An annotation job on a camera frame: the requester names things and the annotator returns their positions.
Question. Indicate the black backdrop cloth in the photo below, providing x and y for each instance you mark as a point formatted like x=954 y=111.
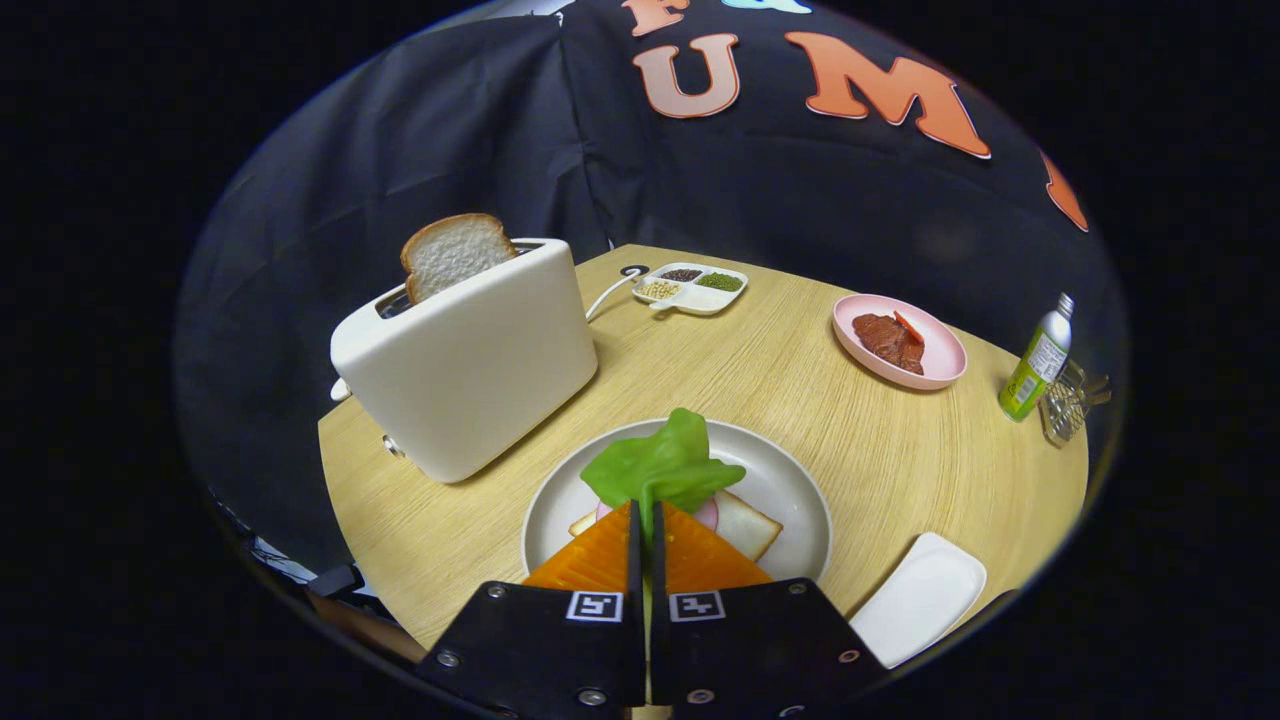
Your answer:
x=400 y=150

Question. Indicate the dark seeds pile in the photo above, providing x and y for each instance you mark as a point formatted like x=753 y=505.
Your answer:
x=681 y=274

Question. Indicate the clear glass holder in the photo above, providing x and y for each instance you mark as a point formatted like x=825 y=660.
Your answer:
x=1060 y=410

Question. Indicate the yellow beans pile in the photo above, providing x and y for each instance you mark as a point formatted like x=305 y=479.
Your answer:
x=658 y=290

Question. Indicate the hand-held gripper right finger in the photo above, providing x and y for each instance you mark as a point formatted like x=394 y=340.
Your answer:
x=760 y=640

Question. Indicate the white bread slice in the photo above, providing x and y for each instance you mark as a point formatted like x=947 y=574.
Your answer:
x=745 y=525

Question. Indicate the white toaster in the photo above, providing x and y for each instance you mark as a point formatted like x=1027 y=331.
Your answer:
x=470 y=370

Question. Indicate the toasted bread slice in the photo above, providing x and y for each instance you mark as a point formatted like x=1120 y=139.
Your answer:
x=455 y=255

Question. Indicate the rectangular white plate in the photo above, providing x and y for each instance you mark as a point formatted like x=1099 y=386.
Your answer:
x=920 y=600

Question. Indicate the brown meat pieces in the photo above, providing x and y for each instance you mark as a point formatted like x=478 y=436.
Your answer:
x=880 y=340

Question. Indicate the white divided dish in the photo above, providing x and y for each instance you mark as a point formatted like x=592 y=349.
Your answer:
x=700 y=300

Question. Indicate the pink plate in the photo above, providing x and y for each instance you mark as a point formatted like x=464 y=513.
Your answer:
x=945 y=355

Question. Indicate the green label bottle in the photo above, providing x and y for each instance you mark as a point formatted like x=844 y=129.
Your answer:
x=1035 y=370

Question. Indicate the red sausage piece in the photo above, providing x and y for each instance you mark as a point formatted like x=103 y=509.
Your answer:
x=908 y=326

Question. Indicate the green lettuce leaf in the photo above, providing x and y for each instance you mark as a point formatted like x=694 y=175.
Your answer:
x=660 y=465

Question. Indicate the round white plate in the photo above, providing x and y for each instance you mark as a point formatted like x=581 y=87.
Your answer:
x=780 y=480

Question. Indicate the green beans pile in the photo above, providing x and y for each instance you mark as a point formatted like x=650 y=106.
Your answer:
x=720 y=282

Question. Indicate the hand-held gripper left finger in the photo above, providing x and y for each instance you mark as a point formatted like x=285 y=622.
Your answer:
x=540 y=640

